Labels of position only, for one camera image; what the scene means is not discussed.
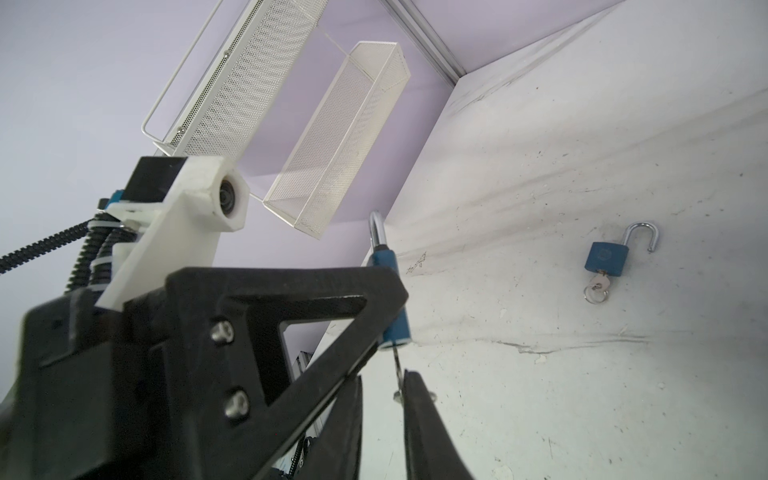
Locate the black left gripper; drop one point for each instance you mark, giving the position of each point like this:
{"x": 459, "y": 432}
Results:
{"x": 86, "y": 403}

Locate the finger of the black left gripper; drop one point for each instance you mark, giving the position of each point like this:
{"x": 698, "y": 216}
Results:
{"x": 248, "y": 358}

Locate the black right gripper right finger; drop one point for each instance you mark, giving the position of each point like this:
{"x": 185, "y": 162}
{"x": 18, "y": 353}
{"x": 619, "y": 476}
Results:
{"x": 429, "y": 451}

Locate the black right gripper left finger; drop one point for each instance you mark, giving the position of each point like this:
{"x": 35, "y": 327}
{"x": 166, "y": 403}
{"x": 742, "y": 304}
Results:
{"x": 337, "y": 452}

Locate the large blue padlock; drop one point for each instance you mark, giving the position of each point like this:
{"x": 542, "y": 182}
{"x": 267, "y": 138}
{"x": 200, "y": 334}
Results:
{"x": 383, "y": 260}

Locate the small padlock key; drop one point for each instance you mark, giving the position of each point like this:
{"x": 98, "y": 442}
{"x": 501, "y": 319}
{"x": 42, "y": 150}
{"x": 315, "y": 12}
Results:
{"x": 597, "y": 290}

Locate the small blue padlock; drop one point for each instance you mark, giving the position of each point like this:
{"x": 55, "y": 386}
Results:
{"x": 610, "y": 258}

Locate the small silver key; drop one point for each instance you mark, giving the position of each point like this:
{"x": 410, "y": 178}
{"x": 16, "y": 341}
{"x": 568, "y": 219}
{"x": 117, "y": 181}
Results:
{"x": 398, "y": 395}

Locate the white mesh two-tier shelf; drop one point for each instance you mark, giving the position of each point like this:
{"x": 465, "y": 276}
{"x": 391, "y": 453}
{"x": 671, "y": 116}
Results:
{"x": 297, "y": 92}

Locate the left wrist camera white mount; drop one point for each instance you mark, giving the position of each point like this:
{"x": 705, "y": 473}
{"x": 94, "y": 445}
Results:
{"x": 181, "y": 206}

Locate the aluminium frame profiles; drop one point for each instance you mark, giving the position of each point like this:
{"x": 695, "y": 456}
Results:
{"x": 407, "y": 15}

